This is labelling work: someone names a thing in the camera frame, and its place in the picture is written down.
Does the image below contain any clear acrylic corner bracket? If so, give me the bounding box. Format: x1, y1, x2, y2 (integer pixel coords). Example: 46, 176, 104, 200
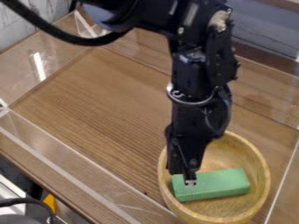
73, 10, 98, 39

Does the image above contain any clear acrylic front wall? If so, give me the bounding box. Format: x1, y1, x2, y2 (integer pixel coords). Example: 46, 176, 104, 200
0, 99, 181, 224

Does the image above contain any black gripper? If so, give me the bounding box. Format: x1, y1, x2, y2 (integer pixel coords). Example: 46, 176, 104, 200
162, 87, 233, 187

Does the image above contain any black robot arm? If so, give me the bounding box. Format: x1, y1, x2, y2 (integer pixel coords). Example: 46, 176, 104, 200
82, 0, 238, 186

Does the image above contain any black cable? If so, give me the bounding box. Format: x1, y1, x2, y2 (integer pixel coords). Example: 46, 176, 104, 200
0, 0, 129, 47

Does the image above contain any light wooden bowl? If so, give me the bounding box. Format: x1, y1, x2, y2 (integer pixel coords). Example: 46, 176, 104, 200
157, 131, 271, 224

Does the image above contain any green rectangular block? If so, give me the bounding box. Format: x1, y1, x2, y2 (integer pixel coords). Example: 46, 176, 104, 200
170, 168, 250, 202

